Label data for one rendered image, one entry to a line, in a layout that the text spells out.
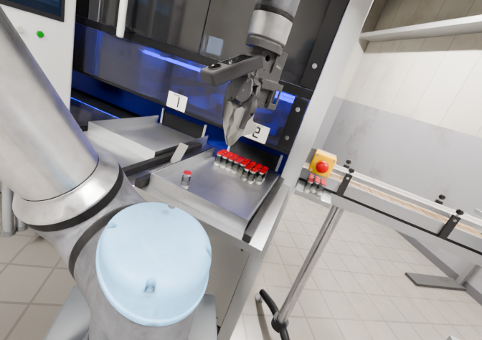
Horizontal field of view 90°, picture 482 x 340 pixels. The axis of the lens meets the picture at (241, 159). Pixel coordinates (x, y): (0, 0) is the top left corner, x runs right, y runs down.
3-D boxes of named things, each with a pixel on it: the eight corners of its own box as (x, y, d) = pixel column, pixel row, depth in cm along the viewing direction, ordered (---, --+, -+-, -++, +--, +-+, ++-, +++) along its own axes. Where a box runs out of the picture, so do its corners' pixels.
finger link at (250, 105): (249, 132, 47) (263, 87, 44) (243, 131, 46) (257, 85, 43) (235, 123, 50) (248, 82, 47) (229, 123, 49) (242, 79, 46)
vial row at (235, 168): (214, 163, 84) (218, 150, 83) (261, 183, 80) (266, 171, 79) (211, 164, 82) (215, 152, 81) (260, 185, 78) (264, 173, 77)
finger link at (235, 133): (253, 151, 53) (267, 111, 50) (232, 150, 49) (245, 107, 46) (244, 145, 55) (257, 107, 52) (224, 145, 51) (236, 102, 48)
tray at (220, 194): (211, 156, 90) (213, 148, 89) (275, 183, 84) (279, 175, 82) (148, 185, 59) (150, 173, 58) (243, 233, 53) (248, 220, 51)
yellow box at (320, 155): (308, 166, 88) (316, 148, 86) (328, 173, 87) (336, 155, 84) (307, 171, 82) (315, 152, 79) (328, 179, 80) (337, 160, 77)
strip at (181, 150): (176, 158, 78) (180, 142, 76) (184, 162, 78) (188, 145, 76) (147, 171, 65) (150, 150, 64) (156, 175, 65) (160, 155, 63)
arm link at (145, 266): (120, 411, 22) (144, 307, 17) (63, 303, 28) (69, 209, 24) (211, 324, 31) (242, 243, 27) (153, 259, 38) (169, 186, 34)
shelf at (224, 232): (147, 123, 110) (148, 118, 109) (291, 183, 94) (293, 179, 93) (26, 138, 66) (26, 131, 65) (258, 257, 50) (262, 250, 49)
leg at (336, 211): (270, 315, 128) (330, 193, 103) (287, 324, 126) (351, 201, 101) (267, 330, 120) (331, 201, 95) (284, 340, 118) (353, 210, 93)
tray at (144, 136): (156, 122, 108) (158, 115, 107) (206, 143, 102) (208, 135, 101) (87, 131, 77) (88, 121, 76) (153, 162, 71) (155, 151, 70)
